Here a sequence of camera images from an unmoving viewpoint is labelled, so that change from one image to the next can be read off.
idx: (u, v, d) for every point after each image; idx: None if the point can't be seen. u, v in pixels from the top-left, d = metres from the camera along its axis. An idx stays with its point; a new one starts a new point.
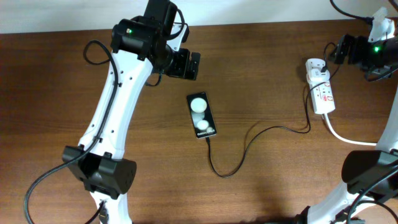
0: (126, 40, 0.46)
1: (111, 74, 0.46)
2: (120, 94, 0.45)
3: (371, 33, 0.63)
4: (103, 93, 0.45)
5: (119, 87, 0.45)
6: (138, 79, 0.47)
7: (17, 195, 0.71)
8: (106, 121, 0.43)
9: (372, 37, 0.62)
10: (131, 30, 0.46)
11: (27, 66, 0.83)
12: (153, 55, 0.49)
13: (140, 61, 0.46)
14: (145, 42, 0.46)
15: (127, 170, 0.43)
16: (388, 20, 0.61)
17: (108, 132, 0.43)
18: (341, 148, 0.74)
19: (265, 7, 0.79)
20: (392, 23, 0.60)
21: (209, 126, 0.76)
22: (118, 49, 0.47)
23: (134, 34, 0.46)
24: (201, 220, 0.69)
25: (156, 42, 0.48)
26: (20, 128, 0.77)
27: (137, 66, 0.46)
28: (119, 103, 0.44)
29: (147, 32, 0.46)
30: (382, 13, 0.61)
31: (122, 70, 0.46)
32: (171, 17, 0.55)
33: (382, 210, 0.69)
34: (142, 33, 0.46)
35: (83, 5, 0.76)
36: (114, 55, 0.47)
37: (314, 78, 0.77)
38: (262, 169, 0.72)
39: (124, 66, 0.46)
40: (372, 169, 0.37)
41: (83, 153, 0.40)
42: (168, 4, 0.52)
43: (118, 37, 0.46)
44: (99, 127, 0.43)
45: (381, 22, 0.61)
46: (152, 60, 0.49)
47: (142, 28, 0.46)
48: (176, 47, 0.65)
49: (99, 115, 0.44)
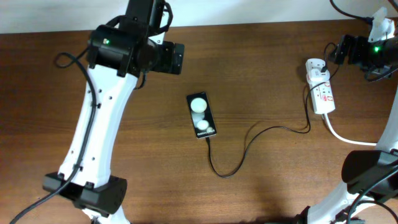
0: (104, 51, 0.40)
1: (87, 93, 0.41)
2: (99, 117, 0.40)
3: (372, 34, 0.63)
4: (80, 117, 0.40)
5: (98, 108, 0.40)
6: (120, 98, 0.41)
7: (17, 196, 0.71)
8: (85, 149, 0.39)
9: (372, 37, 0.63)
10: (109, 40, 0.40)
11: (27, 67, 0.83)
12: (135, 66, 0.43)
13: (120, 77, 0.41)
14: (125, 53, 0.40)
15: (115, 193, 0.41)
16: (388, 20, 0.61)
17: (89, 159, 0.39)
18: (341, 148, 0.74)
19: (265, 7, 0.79)
20: (392, 23, 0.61)
21: (209, 126, 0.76)
22: (95, 64, 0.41)
23: (111, 44, 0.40)
24: (201, 220, 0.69)
25: (138, 51, 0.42)
26: (20, 129, 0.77)
27: (117, 84, 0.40)
28: (98, 127, 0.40)
29: (127, 40, 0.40)
30: (382, 13, 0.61)
31: (101, 88, 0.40)
32: (158, 14, 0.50)
33: (382, 210, 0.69)
34: (122, 42, 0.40)
35: (83, 5, 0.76)
36: (91, 71, 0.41)
37: (314, 78, 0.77)
38: (262, 169, 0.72)
39: (102, 83, 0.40)
40: (373, 169, 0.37)
41: (63, 185, 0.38)
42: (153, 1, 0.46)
43: (94, 48, 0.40)
44: (78, 154, 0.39)
45: (381, 22, 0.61)
46: (137, 70, 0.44)
47: (122, 36, 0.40)
48: (159, 40, 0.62)
49: (78, 143, 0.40)
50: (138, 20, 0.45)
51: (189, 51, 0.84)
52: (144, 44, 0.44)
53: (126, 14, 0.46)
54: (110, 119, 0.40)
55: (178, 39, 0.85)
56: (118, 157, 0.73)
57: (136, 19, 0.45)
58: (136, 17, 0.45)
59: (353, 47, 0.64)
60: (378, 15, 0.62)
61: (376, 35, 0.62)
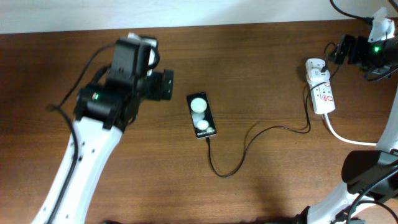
0: (91, 107, 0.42)
1: (71, 145, 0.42)
2: (79, 170, 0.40)
3: (372, 33, 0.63)
4: (61, 167, 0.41)
5: (79, 162, 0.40)
6: (102, 152, 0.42)
7: (15, 195, 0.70)
8: (60, 204, 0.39)
9: (371, 37, 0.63)
10: (98, 95, 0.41)
11: (27, 66, 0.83)
12: (122, 121, 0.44)
13: (104, 130, 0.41)
14: (112, 108, 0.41)
15: None
16: (388, 21, 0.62)
17: (62, 216, 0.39)
18: (341, 148, 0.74)
19: (265, 7, 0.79)
20: (392, 23, 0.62)
21: (209, 126, 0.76)
22: (82, 117, 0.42)
23: (99, 99, 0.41)
24: (201, 220, 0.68)
25: (126, 107, 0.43)
26: (20, 128, 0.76)
27: (101, 137, 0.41)
28: (76, 181, 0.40)
29: (114, 97, 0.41)
30: (382, 13, 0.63)
31: (84, 141, 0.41)
32: (145, 60, 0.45)
33: (382, 210, 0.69)
34: (111, 98, 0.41)
35: (83, 5, 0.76)
36: (77, 123, 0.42)
37: (314, 78, 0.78)
38: (262, 169, 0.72)
39: (86, 137, 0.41)
40: (373, 169, 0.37)
41: None
42: (139, 48, 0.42)
43: (83, 102, 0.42)
44: (51, 211, 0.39)
45: (381, 22, 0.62)
46: (122, 125, 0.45)
47: (111, 94, 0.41)
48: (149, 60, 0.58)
49: (55, 193, 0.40)
50: (125, 71, 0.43)
51: (189, 51, 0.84)
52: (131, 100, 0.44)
53: (112, 64, 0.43)
54: (90, 173, 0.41)
55: (178, 39, 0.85)
56: (118, 157, 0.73)
57: (123, 70, 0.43)
58: (124, 71, 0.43)
59: (353, 47, 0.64)
60: (380, 15, 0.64)
61: (375, 35, 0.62)
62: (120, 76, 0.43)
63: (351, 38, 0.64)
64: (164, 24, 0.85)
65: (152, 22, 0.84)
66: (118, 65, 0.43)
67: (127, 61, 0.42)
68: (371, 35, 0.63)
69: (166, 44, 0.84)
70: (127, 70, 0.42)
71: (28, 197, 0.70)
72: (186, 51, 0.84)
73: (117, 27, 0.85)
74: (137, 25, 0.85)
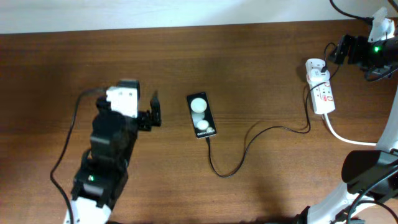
0: (87, 188, 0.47)
1: (67, 221, 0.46)
2: None
3: (372, 33, 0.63)
4: None
5: None
6: None
7: (15, 196, 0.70)
8: None
9: (372, 37, 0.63)
10: (93, 177, 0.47)
11: (27, 66, 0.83)
12: (113, 198, 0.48)
13: (97, 208, 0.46)
14: (106, 189, 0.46)
15: None
16: (388, 20, 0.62)
17: None
18: (341, 148, 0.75)
19: (265, 7, 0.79)
20: (392, 23, 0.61)
21: (209, 126, 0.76)
22: (78, 196, 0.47)
23: (94, 181, 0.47)
24: (201, 220, 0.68)
25: (117, 184, 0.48)
26: (21, 128, 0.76)
27: (94, 213, 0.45)
28: None
29: (107, 178, 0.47)
30: (382, 13, 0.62)
31: (79, 218, 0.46)
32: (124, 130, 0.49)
33: (382, 210, 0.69)
34: (104, 179, 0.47)
35: (83, 5, 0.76)
36: (73, 202, 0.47)
37: (314, 78, 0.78)
38: (262, 169, 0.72)
39: (81, 214, 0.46)
40: (372, 169, 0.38)
41: None
42: (116, 124, 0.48)
43: (79, 184, 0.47)
44: None
45: (381, 22, 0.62)
46: (113, 201, 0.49)
47: (104, 175, 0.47)
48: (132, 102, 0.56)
49: None
50: (114, 142, 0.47)
51: (189, 51, 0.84)
52: (119, 175, 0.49)
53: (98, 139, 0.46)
54: None
55: (178, 39, 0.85)
56: None
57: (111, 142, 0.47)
58: (111, 143, 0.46)
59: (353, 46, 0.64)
60: (380, 14, 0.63)
61: (375, 35, 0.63)
62: (108, 148, 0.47)
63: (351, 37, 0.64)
64: (164, 24, 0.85)
65: (152, 22, 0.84)
66: (106, 139, 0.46)
67: (115, 134, 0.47)
68: (372, 34, 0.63)
69: (166, 44, 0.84)
70: (115, 140, 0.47)
71: (28, 197, 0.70)
72: (186, 51, 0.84)
73: (117, 27, 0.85)
74: (137, 25, 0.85)
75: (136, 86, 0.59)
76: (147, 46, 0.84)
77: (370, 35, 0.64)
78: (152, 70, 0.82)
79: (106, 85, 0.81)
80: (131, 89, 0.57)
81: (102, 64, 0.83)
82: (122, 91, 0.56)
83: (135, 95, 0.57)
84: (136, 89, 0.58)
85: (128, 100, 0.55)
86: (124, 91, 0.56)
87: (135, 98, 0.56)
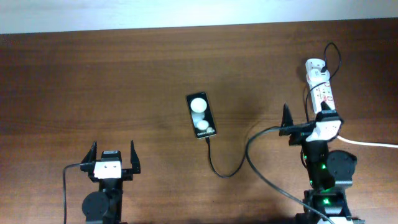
0: None
1: None
2: None
3: (329, 123, 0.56)
4: None
5: None
6: None
7: (15, 196, 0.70)
8: None
9: (318, 132, 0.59)
10: None
11: (27, 66, 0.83)
12: None
13: None
14: None
15: None
16: (322, 138, 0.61)
17: None
18: (341, 148, 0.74)
19: (265, 8, 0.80)
20: (323, 137, 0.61)
21: (209, 126, 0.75)
22: None
23: None
24: (200, 220, 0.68)
25: None
26: (21, 128, 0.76)
27: None
28: None
29: None
30: (318, 134, 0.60)
31: None
32: (109, 195, 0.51)
33: (382, 210, 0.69)
34: None
35: (84, 5, 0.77)
36: None
37: (314, 78, 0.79)
38: (263, 169, 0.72)
39: None
40: None
41: None
42: (104, 203, 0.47)
43: None
44: None
45: (319, 136, 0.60)
46: None
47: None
48: (115, 167, 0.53)
49: None
50: (106, 214, 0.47)
51: (189, 51, 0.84)
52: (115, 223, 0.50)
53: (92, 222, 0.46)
54: None
55: (178, 39, 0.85)
56: None
57: (104, 216, 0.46)
58: (106, 213, 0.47)
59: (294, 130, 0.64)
60: (323, 134, 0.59)
61: (327, 132, 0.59)
62: (106, 220, 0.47)
63: (319, 117, 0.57)
64: (164, 24, 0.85)
65: (153, 22, 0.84)
66: (99, 216, 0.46)
67: (102, 206, 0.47)
68: (335, 121, 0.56)
69: (166, 44, 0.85)
70: (106, 212, 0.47)
71: (28, 197, 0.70)
72: (186, 51, 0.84)
73: (117, 27, 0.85)
74: (138, 25, 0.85)
75: (119, 157, 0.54)
76: (148, 47, 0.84)
77: (326, 124, 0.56)
78: (152, 71, 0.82)
79: (106, 85, 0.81)
80: (114, 162, 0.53)
81: (102, 65, 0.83)
82: (107, 163, 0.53)
83: (120, 167, 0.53)
84: (120, 160, 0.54)
85: (113, 172, 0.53)
86: (109, 164, 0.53)
87: (119, 168, 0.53)
